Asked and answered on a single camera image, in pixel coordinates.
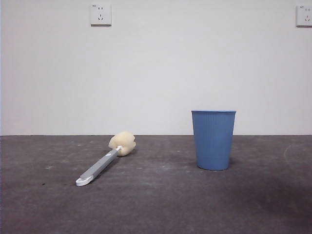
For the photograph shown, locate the white wall socket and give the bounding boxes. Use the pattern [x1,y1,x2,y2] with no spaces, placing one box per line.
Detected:
[90,3,113,27]
[295,5,312,27]

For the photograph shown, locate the blue ribbed plastic cup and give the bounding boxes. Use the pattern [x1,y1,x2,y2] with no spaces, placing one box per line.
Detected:
[191,110,237,171]

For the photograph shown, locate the grey-handled sponge cup brush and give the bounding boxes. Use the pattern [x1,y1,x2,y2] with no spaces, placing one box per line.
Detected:
[75,131,137,188]

